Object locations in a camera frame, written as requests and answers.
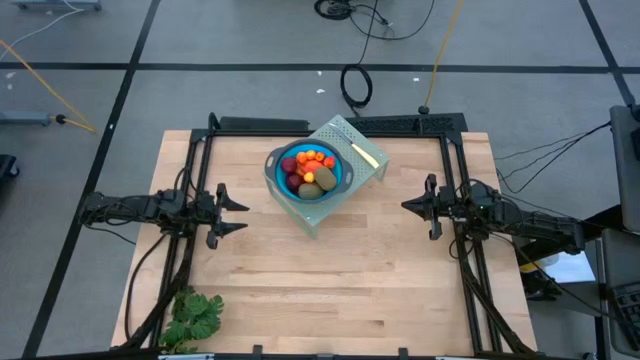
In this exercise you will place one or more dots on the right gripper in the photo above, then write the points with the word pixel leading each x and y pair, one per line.
pixel 440 207

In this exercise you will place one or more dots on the brown kiwi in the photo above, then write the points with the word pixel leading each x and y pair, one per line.
pixel 311 190
pixel 326 177

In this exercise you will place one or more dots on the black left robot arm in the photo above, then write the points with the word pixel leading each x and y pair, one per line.
pixel 140 207

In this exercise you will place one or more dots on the black keyboard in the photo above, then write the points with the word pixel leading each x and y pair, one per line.
pixel 629 305

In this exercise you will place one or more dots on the pale green perforated shelf riser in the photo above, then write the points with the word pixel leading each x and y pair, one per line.
pixel 320 215

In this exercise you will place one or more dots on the black clamp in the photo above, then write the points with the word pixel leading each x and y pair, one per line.
pixel 257 351
pixel 403 353

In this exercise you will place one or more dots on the black flat box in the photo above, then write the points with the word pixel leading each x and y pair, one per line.
pixel 260 123

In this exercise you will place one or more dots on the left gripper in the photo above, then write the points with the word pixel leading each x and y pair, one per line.
pixel 207 215

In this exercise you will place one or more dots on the black floor object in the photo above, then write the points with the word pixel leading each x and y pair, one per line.
pixel 6 167

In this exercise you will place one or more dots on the green leafy vegetable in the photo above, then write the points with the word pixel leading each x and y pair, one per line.
pixel 192 315

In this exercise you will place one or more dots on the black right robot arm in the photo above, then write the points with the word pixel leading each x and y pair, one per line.
pixel 520 220

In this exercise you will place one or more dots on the black diagonal beam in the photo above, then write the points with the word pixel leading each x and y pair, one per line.
pixel 600 217

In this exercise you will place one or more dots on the grey floor bar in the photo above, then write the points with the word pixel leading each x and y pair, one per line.
pixel 25 118

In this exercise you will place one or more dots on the blue collapsible colander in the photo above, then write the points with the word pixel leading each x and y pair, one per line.
pixel 280 187

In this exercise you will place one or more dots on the grey cabinet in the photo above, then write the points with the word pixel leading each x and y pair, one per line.
pixel 627 170

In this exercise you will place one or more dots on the dark red pomegranate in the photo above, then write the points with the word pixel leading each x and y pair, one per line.
pixel 294 181
pixel 288 164

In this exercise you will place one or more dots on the black metal table frame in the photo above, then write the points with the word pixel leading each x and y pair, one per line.
pixel 410 135

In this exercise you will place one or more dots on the red orange mango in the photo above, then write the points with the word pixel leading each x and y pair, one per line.
pixel 312 166

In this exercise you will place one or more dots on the black perforated cover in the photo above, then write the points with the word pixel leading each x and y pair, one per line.
pixel 410 122

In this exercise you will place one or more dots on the grey cart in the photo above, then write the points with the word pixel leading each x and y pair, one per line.
pixel 620 250

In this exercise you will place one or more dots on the grey wheeled base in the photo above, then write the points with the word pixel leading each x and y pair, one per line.
pixel 55 4

